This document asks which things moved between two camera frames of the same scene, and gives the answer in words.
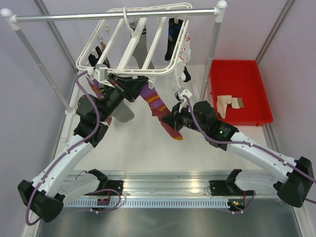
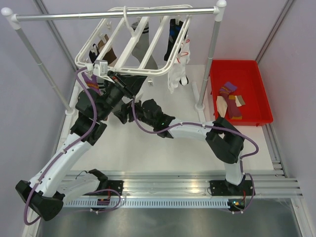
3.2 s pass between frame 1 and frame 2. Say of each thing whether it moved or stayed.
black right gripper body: moved
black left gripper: stayed
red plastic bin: stayed
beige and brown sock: stayed
